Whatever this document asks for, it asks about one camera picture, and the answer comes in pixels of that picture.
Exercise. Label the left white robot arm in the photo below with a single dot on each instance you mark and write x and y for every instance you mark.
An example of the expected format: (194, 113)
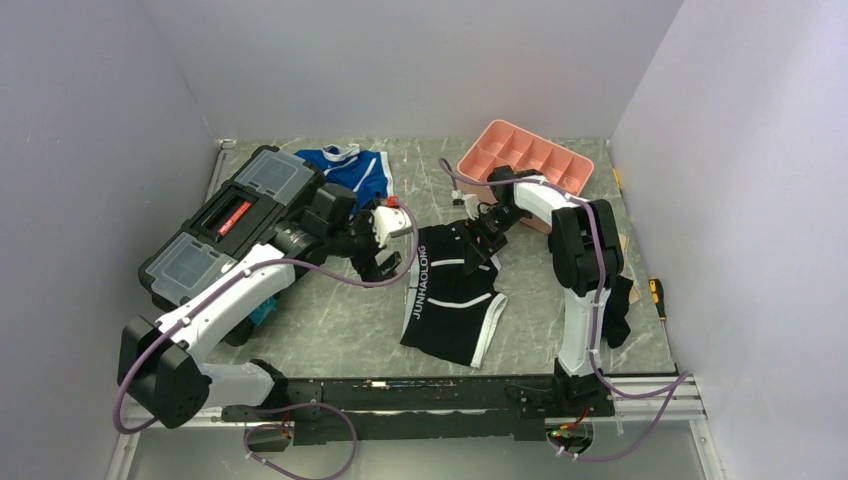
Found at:
(163, 364)

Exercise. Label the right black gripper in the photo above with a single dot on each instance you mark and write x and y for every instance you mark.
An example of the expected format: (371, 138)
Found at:
(476, 254)

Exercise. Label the black white underwear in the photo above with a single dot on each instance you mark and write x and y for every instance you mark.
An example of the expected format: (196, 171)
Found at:
(451, 314)

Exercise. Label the yellow black screwdriver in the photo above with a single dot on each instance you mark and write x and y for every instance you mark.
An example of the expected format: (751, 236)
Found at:
(658, 296)

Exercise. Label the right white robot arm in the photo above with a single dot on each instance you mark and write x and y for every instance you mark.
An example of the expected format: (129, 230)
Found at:
(586, 259)

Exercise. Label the aluminium frame rail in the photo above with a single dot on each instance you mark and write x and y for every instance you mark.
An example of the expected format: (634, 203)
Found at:
(685, 404)

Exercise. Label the pink divided organizer tray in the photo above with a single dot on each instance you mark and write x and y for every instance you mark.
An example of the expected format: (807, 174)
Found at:
(505, 144)

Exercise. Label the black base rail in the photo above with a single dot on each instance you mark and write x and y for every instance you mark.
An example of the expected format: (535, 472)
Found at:
(323, 411)

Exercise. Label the black plastic toolbox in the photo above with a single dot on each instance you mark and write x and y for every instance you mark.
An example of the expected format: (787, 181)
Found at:
(266, 200)

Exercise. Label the black cloth at right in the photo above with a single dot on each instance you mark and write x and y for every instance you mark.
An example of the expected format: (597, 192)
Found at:
(615, 327)

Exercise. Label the brown cardboard piece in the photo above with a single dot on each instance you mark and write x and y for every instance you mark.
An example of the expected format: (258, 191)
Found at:
(628, 270)

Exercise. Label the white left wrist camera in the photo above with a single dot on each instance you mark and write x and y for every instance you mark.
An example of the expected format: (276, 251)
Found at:
(390, 220)

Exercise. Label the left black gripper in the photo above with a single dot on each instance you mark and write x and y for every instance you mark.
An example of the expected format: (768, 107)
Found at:
(367, 267)

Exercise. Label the blue white underwear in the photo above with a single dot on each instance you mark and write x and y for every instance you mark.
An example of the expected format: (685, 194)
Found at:
(365, 172)

